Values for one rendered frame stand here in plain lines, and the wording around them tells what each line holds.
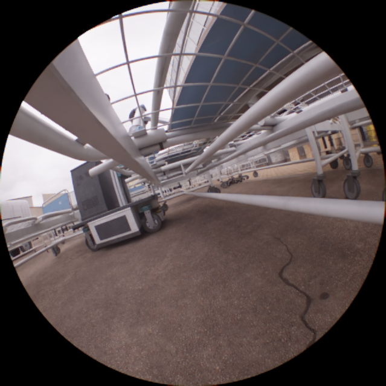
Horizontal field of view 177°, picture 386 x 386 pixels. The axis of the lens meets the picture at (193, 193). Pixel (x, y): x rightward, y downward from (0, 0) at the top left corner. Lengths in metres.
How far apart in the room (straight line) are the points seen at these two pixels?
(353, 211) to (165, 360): 0.44
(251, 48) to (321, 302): 0.52
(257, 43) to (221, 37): 0.07
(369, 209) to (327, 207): 0.09
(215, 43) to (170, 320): 0.59
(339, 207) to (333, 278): 0.21
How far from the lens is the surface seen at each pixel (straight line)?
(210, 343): 0.33
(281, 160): 4.90
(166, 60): 0.22
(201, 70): 0.28
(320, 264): 0.44
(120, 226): 1.10
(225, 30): 0.25
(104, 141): 0.16
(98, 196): 1.23
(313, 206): 0.27
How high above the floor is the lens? 0.31
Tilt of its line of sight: 5 degrees down
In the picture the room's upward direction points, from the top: 18 degrees counter-clockwise
